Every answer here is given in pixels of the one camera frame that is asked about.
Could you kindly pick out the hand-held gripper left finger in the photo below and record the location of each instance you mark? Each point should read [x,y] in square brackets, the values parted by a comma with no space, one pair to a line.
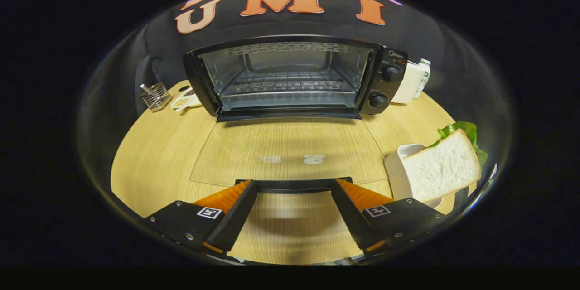
[238,219]

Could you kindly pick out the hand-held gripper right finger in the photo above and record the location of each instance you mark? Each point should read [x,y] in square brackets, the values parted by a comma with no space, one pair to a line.
[351,219]

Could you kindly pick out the lettuce sandwich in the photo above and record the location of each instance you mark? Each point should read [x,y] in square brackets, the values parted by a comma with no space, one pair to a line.
[439,167]

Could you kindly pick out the black toaster oven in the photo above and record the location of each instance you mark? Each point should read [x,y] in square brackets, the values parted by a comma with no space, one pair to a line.
[389,88]

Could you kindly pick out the white pop-up toaster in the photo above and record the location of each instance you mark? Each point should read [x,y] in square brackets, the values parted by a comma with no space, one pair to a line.
[408,86]

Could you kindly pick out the white plastic tray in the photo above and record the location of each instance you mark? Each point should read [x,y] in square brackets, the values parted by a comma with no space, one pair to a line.
[395,172]

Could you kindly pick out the small white snack dish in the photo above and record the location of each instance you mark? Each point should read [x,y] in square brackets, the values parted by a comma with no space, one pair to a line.
[183,101]

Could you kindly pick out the small white drink bottle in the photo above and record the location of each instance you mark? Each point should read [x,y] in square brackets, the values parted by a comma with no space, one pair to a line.
[424,72]

